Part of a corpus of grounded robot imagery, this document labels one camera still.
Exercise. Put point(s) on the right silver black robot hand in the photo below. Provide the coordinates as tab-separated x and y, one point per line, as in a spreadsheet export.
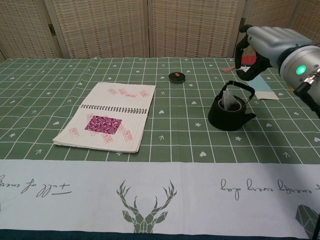
270	42

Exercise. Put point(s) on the red stamp pad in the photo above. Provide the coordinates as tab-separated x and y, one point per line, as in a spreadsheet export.
249	59

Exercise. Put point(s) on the woven folding screen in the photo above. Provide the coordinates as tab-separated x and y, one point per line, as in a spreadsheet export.
105	27

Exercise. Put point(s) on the black cast iron teapot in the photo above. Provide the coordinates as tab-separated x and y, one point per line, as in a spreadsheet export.
226	121

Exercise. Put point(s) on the purple patterned paper square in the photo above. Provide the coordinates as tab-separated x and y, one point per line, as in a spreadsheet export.
103	124

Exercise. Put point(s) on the open spiral notebook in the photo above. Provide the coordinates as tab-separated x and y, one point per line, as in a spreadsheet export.
130	100

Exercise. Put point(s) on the blue white bookmark with tassel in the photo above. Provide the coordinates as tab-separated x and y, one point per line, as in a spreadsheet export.
262	87

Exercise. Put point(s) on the black teapot lid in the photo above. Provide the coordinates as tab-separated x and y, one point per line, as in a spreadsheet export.
177	77

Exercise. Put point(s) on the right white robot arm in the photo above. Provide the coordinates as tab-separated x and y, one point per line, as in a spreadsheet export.
297	62

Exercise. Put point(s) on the green grid deer tablecloth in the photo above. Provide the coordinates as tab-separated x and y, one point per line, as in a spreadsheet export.
175	145

